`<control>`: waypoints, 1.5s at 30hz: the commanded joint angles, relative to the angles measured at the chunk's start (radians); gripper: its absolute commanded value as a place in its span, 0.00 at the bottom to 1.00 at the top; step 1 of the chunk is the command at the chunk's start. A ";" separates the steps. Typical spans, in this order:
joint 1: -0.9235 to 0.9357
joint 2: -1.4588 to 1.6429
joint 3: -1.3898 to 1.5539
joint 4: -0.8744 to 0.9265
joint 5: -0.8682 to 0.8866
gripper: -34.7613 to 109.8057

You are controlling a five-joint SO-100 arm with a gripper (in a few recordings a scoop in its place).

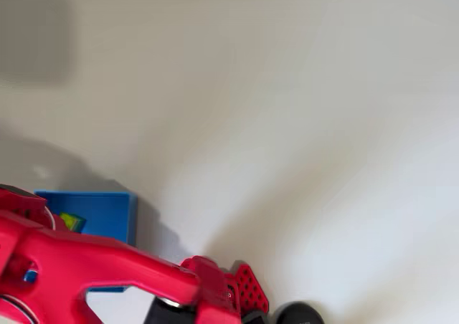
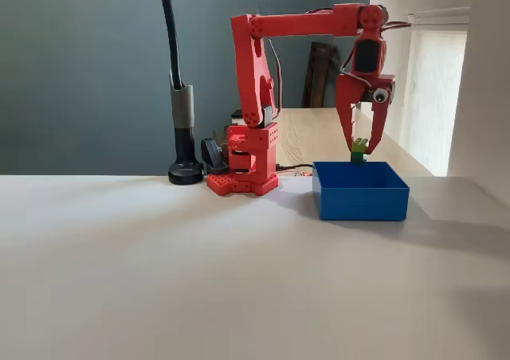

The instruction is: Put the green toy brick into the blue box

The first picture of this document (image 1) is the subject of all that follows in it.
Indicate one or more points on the small green object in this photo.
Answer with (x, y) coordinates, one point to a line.
(72, 223)

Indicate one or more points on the red robot arm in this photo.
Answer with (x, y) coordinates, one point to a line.
(107, 263)

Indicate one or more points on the blue square box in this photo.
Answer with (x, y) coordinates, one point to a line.
(104, 213)

